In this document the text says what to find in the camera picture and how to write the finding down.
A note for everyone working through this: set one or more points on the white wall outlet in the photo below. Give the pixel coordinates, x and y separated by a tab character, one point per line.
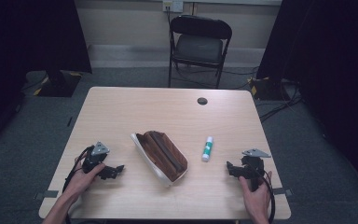
172	5

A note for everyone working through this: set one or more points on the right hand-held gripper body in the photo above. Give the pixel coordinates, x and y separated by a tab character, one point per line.
254	166

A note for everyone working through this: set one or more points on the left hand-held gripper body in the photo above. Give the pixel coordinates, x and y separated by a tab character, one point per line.
93	158

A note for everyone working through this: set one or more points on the person's right hand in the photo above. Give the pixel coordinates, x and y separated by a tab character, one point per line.
258	199

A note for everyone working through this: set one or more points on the dark round table grommet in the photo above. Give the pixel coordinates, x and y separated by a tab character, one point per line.
202	101

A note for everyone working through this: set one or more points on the black folding chair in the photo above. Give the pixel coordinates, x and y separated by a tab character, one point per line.
199	46

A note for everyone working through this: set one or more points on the black stand base yellow tape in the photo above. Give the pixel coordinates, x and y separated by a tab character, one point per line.
265	88
59	84

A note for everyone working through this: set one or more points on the white green glue stick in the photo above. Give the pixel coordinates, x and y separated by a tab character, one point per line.
207	149

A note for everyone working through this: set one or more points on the person's left hand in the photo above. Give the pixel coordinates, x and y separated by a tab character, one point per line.
80	183

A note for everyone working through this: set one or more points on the white pencil case brown lining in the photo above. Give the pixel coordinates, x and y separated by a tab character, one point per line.
163	157

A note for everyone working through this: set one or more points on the small black strip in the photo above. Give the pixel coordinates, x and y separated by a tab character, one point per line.
70	121

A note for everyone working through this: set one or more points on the black curtain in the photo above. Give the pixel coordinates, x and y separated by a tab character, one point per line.
329	62
28	37

